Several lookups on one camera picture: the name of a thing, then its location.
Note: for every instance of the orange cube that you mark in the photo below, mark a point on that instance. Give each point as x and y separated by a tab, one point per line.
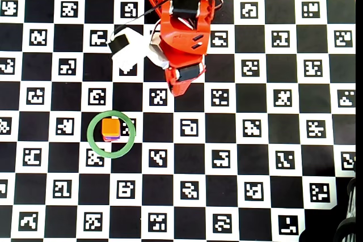
111	126

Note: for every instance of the red cube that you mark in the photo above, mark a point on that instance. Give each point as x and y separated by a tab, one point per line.
111	140

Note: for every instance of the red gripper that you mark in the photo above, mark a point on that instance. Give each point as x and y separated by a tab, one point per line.
189	73

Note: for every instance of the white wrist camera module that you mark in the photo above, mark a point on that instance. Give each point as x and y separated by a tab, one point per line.
130	52

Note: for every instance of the black white marker board mat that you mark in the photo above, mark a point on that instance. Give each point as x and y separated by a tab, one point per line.
170	196

